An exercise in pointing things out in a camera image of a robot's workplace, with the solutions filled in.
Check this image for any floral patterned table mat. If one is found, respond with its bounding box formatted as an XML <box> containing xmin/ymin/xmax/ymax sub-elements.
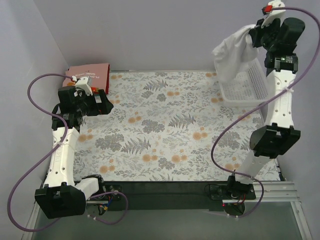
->
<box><xmin>73</xmin><ymin>71</ymin><xmax>264</xmax><ymax>181</ymax></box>

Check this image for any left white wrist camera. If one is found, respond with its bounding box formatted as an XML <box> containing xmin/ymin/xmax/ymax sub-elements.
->
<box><xmin>71</xmin><ymin>75</ymin><xmax>93</xmax><ymax>96</ymax></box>

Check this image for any folded pink printed t shirt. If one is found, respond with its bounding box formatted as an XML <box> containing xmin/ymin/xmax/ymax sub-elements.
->
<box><xmin>65</xmin><ymin>64</ymin><xmax>94</xmax><ymax>80</ymax></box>

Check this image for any folded red t shirt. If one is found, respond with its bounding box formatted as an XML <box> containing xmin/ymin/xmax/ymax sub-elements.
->
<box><xmin>91</xmin><ymin>63</ymin><xmax>110</xmax><ymax>95</ymax></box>

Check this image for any aluminium extrusion rail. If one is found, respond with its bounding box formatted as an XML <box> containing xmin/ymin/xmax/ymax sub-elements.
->
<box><xmin>23</xmin><ymin>181</ymin><xmax>312</xmax><ymax>240</ymax></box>

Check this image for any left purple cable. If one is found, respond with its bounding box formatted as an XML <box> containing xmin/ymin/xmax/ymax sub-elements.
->
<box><xmin>6</xmin><ymin>73</ymin><xmax>130</xmax><ymax>232</ymax></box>

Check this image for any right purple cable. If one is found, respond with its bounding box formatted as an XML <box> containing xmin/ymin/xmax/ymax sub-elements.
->
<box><xmin>211</xmin><ymin>6</ymin><xmax>320</xmax><ymax>219</ymax></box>

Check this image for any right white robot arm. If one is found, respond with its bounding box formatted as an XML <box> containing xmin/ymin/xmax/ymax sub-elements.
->
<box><xmin>226</xmin><ymin>17</ymin><xmax>305</xmax><ymax>199</ymax></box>

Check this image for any purple cable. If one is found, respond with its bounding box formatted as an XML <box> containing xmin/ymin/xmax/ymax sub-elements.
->
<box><xmin>6</xmin><ymin>73</ymin><xmax>130</xmax><ymax>232</ymax></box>
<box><xmin>211</xmin><ymin>6</ymin><xmax>320</xmax><ymax>219</ymax></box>

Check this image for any white plastic mesh basket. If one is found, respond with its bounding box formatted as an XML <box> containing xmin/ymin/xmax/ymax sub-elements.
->
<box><xmin>218</xmin><ymin>59</ymin><xmax>269</xmax><ymax>108</ymax></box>

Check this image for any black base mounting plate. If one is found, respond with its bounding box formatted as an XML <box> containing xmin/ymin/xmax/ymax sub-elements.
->
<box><xmin>86</xmin><ymin>179</ymin><xmax>256</xmax><ymax>213</ymax></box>

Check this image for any white t shirt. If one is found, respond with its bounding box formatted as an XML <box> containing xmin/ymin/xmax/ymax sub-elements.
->
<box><xmin>212</xmin><ymin>24</ymin><xmax>259</xmax><ymax>83</ymax></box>

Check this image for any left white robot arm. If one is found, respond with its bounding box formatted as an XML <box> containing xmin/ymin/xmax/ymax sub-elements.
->
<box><xmin>34</xmin><ymin>86</ymin><xmax>114</xmax><ymax>219</ymax></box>

